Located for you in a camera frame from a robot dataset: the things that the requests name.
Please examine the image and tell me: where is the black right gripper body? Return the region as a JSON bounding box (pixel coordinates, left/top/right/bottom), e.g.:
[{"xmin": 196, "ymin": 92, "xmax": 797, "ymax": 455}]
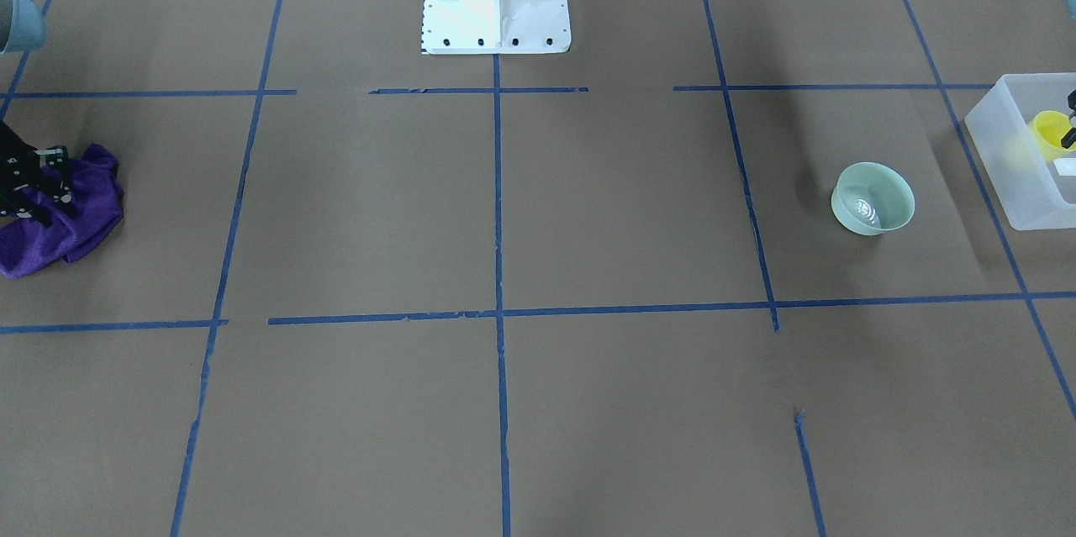
[{"xmin": 1, "ymin": 121, "xmax": 38, "ymax": 218}]

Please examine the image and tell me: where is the yellow plastic cup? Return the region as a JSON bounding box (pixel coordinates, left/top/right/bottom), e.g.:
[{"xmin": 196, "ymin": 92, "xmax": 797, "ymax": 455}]
[{"xmin": 1027, "ymin": 109, "xmax": 1075, "ymax": 162}]

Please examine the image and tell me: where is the purple cloth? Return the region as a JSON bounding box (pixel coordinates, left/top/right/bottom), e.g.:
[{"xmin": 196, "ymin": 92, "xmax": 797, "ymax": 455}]
[{"xmin": 1, "ymin": 143, "xmax": 124, "ymax": 279}]

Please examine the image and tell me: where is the mint green bowl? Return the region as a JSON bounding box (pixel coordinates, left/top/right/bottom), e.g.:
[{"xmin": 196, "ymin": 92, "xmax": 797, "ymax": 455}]
[{"xmin": 831, "ymin": 161, "xmax": 917, "ymax": 237}]

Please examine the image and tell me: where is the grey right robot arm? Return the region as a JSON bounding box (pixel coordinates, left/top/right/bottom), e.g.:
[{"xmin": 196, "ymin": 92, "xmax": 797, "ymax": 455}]
[{"xmin": 1, "ymin": 0, "xmax": 76, "ymax": 227}]

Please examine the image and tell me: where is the translucent plastic storage box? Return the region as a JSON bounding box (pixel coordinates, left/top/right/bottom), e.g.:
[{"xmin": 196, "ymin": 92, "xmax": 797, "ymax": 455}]
[{"xmin": 965, "ymin": 72, "xmax": 1075, "ymax": 230}]

